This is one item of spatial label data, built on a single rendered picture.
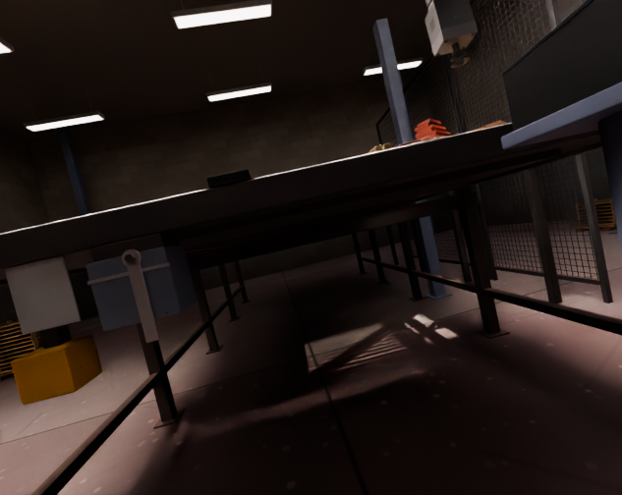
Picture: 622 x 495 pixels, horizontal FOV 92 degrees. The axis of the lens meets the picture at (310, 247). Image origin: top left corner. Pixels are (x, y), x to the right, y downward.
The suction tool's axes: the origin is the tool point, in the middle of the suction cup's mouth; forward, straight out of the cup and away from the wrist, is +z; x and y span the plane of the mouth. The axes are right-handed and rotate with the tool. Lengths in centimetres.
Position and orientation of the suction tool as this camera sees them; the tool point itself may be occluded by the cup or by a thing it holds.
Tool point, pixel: (459, 62)
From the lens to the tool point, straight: 97.3
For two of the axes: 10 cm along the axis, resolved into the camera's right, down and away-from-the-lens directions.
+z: 2.4, 9.7, -0.3
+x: -0.4, -0.2, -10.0
